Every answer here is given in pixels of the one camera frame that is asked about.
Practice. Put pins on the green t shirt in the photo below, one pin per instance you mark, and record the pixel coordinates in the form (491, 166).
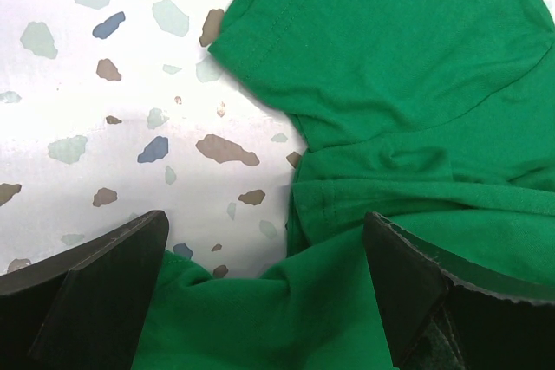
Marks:
(438, 114)

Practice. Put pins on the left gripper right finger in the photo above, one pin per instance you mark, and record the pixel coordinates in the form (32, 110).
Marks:
(440, 311)

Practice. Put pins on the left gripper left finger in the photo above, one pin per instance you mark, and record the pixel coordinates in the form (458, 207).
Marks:
(84, 308)

